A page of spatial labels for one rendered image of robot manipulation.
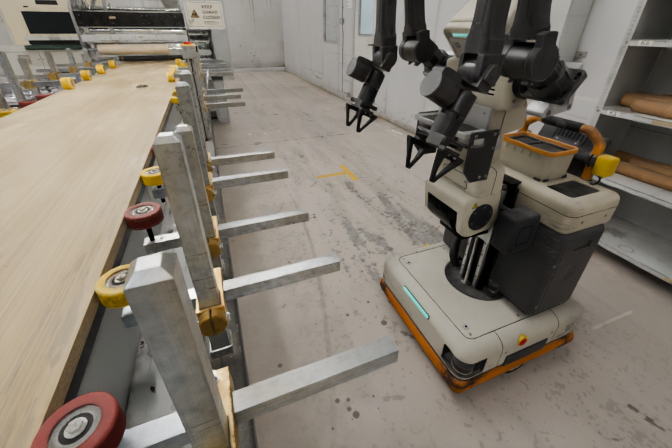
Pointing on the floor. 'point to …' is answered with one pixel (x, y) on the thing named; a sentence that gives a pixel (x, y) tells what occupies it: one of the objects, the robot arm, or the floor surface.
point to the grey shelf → (645, 81)
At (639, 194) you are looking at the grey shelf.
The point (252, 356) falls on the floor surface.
